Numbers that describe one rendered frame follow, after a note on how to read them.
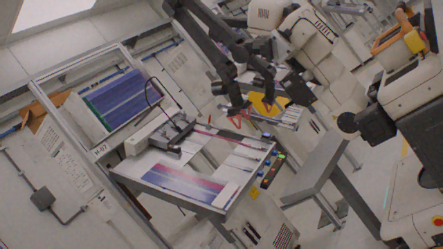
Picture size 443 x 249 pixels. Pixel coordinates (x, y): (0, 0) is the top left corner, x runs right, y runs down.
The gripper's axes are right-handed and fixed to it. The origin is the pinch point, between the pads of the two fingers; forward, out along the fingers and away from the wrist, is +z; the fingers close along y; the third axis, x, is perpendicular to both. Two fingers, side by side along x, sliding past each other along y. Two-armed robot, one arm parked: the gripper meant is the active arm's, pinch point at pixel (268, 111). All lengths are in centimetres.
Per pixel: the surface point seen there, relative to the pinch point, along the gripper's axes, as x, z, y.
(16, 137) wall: -226, 67, 32
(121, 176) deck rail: -56, 20, 70
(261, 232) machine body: 12, 69, 28
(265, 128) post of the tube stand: -7.3, 23.3, -18.5
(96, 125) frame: -80, 0, 59
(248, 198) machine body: -2, 55, 18
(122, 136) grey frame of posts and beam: -71, 11, 48
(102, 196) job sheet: -75, 42, 70
